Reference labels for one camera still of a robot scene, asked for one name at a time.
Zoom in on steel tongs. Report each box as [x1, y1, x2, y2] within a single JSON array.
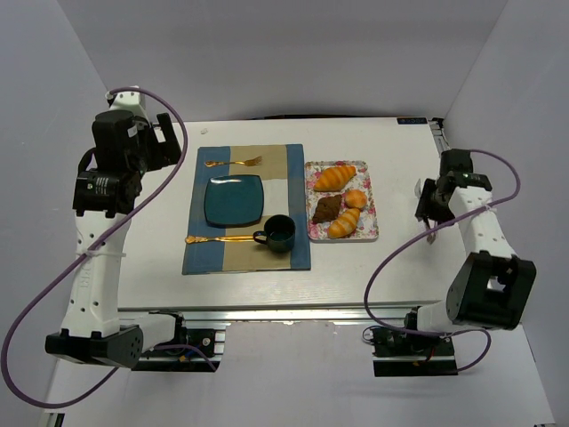
[[414, 180, 442, 245]]

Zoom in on small round orange bun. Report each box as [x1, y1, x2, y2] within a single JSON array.
[[344, 189, 367, 210]]

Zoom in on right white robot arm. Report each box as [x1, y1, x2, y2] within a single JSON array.
[[405, 173, 537, 334]]

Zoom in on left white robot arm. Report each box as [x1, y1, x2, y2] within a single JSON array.
[[45, 109, 181, 368]]

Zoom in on floral serving tray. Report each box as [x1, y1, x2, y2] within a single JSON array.
[[304, 160, 379, 243]]

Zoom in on teal square plate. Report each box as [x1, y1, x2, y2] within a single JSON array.
[[204, 174, 264, 228]]

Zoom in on small striped orange croissant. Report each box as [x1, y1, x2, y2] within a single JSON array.
[[327, 208, 361, 239]]

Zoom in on gold fork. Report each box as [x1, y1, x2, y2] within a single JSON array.
[[204, 156, 263, 167]]

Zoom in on gold knife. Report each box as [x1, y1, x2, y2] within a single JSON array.
[[185, 236, 254, 245]]

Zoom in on right blue label sticker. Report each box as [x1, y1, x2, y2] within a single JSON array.
[[397, 117, 429, 125]]

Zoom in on brown chocolate croissant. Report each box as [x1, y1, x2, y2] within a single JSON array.
[[311, 195, 342, 224]]

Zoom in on large striped orange croissant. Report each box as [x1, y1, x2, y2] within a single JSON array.
[[313, 165, 357, 191]]

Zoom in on blue beige placemat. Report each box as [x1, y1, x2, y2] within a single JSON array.
[[182, 144, 311, 275]]

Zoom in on dark green mug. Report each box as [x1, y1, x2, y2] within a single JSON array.
[[252, 214, 296, 254]]

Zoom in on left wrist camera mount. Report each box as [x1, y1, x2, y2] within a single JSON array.
[[105, 85, 148, 121]]

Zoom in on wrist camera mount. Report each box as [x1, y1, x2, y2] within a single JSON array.
[[105, 85, 148, 121], [439, 149, 474, 177]]

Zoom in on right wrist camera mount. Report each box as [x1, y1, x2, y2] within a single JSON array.
[[439, 149, 474, 177]]

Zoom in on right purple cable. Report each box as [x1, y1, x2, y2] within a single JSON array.
[[362, 149, 522, 373]]

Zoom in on aluminium table frame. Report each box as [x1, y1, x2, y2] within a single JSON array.
[[42, 119, 503, 427]]

